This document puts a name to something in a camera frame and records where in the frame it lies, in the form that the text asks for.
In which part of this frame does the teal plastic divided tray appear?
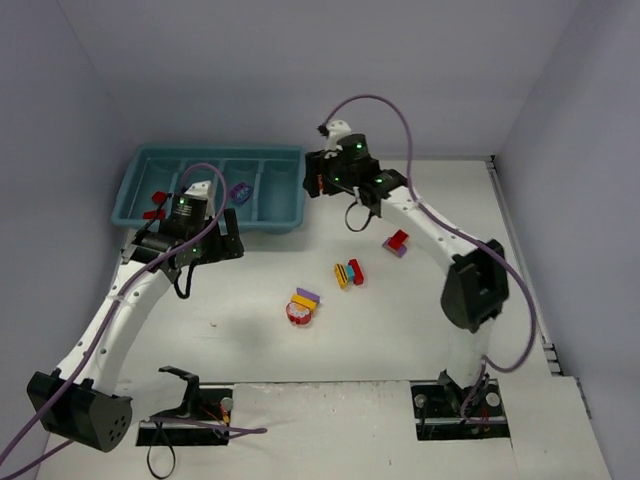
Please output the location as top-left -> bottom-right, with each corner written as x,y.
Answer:
111,143 -> 305,234

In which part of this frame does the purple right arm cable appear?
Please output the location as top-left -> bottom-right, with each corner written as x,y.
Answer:
324,94 -> 537,426

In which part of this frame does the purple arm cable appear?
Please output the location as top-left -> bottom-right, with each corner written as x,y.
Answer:
0,162 -> 269,480
324,94 -> 537,426

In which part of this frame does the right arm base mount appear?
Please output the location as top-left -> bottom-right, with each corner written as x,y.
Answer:
410,379 -> 511,442

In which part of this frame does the red small lego brick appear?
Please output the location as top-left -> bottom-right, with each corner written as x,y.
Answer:
151,191 -> 167,205

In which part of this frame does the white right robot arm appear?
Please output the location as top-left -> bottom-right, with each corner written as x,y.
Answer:
303,134 -> 509,391

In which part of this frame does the red round flower lego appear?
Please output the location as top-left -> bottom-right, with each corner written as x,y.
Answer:
285,302 -> 312,326

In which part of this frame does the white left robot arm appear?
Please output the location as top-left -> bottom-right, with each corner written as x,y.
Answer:
27,194 -> 244,452

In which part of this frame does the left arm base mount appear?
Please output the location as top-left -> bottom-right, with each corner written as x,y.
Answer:
136,366 -> 233,447

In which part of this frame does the red long lego brick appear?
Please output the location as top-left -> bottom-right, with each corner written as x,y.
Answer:
348,258 -> 364,286

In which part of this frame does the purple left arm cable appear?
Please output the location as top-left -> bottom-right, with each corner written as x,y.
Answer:
0,162 -> 269,480

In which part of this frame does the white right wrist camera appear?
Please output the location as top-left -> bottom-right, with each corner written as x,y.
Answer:
317,119 -> 352,151

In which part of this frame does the purple sloped lego brick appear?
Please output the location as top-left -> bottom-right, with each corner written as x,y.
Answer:
296,287 -> 320,303

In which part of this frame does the purple round flower lego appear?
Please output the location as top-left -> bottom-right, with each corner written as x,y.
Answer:
230,182 -> 253,205

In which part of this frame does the yellow striped lego brick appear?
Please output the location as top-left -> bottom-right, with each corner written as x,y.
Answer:
334,263 -> 349,289

